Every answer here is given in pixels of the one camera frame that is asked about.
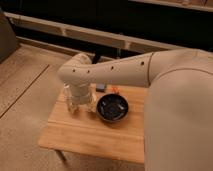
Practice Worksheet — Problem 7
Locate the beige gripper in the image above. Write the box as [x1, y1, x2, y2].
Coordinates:
[70, 92, 97, 112]

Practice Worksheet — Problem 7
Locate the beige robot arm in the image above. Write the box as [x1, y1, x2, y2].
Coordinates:
[58, 48, 213, 171]

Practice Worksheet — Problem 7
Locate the small blue box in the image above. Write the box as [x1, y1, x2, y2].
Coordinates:
[96, 84, 106, 92]

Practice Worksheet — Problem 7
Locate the dark blue bowl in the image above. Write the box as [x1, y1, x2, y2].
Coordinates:
[96, 94, 129, 122]

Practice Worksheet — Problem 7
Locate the metal table leg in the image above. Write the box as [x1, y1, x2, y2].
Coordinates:
[55, 150, 66, 162]

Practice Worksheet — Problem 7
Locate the grey sofa corner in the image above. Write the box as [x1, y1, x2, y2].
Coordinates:
[0, 9, 20, 63]

